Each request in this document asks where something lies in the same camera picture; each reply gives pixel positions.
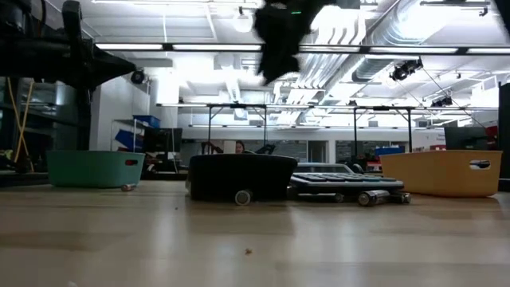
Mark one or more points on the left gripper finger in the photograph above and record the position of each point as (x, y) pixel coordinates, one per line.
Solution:
(113, 64)

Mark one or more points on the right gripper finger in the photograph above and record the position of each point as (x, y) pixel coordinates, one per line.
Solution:
(279, 64)

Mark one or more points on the teal plastic bin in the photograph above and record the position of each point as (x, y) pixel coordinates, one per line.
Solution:
(95, 169)

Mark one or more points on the dark plastic bin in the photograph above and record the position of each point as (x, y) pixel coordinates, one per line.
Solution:
(239, 175)

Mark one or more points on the small silver battery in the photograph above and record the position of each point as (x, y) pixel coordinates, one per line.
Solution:
(128, 187)

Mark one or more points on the grey desk calculator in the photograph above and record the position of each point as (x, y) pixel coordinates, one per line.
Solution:
(342, 181)

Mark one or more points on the silver cylindrical battery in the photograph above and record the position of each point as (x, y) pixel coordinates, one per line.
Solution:
(242, 197)

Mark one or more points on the slim dark battery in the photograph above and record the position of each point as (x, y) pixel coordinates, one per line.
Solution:
(318, 197)

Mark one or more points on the large silver battery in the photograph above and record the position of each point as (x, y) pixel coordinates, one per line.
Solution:
(372, 198)

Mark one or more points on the short black battery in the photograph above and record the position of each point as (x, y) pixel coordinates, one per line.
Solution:
(401, 198)

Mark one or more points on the yellow plastic bin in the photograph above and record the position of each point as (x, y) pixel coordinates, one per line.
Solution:
(438, 173)

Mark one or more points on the black background robot arm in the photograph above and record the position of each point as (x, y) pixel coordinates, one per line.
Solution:
(266, 149)

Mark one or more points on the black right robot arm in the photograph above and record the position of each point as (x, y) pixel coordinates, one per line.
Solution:
(503, 10)

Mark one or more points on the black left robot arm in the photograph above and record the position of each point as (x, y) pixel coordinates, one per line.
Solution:
(28, 56)

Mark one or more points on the small blue storage bin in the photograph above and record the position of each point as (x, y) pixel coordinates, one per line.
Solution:
(146, 120)

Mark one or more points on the tilted blue storage bin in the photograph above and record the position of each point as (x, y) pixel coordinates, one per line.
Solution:
(127, 139)

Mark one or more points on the black computer monitor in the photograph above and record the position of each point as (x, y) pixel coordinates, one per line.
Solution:
(466, 138)
(161, 139)

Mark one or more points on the person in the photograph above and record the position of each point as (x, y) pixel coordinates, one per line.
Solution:
(240, 147)

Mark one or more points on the black ceiling track light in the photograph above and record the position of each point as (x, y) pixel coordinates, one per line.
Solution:
(442, 101)
(406, 69)

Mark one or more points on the wide blue storage bin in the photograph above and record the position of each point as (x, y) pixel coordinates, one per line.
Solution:
(389, 151)

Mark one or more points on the black wall camera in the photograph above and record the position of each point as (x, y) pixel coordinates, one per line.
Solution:
(138, 76)

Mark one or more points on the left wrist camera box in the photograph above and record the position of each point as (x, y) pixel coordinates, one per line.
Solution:
(71, 20)

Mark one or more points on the black metal frame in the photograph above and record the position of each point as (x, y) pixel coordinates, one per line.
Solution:
(237, 106)
(382, 108)

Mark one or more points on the black frame post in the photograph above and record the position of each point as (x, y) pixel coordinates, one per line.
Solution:
(504, 131)

